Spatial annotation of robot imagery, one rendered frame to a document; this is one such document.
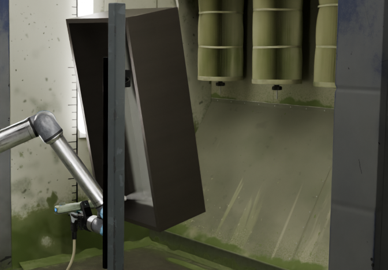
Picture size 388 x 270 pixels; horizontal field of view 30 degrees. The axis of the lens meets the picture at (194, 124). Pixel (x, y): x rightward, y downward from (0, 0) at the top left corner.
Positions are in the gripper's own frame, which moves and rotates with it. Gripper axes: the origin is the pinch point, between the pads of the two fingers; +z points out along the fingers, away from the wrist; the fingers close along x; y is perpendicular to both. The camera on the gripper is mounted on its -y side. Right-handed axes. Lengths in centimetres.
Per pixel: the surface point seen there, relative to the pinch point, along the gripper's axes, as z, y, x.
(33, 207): 60, 12, 8
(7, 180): 61, -9, -9
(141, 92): -47, -74, 14
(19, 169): 61, -14, -1
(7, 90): 63, -66, -6
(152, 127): -48, -54, 21
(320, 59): -80, -87, 123
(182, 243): 17, 46, 99
